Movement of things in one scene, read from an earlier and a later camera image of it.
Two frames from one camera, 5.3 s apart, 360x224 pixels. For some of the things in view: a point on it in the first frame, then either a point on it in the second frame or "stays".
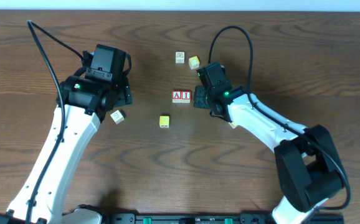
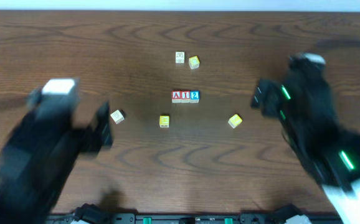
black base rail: (208, 218) stays
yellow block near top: (194, 62) stays
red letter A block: (176, 98) stays
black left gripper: (125, 94) -> (85, 137)
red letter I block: (186, 96) stays
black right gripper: (199, 97) -> (279, 97)
